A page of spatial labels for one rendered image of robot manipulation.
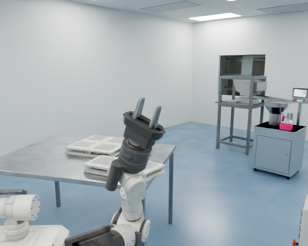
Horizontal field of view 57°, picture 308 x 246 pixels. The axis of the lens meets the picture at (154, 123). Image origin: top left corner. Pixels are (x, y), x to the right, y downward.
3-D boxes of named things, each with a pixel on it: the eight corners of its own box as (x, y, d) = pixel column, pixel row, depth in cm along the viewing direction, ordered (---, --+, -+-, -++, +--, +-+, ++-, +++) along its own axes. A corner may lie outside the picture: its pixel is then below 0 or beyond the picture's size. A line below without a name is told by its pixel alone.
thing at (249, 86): (200, 152, 569) (203, 76, 539) (227, 142, 646) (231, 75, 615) (273, 170, 474) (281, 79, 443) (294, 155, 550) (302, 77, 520)
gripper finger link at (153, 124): (160, 104, 76) (154, 124, 79) (154, 107, 73) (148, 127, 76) (165, 107, 75) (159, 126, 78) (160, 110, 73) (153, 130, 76)
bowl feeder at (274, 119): (259, 124, 466) (260, 102, 458) (268, 121, 491) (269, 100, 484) (290, 129, 433) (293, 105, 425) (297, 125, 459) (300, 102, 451)
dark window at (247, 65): (218, 94, 811) (220, 54, 788) (218, 94, 811) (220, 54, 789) (264, 98, 723) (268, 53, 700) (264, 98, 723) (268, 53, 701)
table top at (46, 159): (-27, 171, 238) (-27, 167, 237) (53, 138, 341) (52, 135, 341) (145, 192, 199) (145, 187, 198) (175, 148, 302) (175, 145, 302)
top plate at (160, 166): (120, 168, 219) (120, 166, 218) (141, 160, 238) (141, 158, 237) (144, 176, 204) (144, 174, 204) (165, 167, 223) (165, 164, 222)
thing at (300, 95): (288, 126, 456) (292, 87, 443) (290, 125, 463) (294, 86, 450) (303, 128, 440) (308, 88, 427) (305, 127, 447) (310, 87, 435)
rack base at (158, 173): (120, 174, 220) (120, 172, 219) (141, 166, 239) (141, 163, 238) (144, 182, 205) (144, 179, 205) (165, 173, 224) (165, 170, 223)
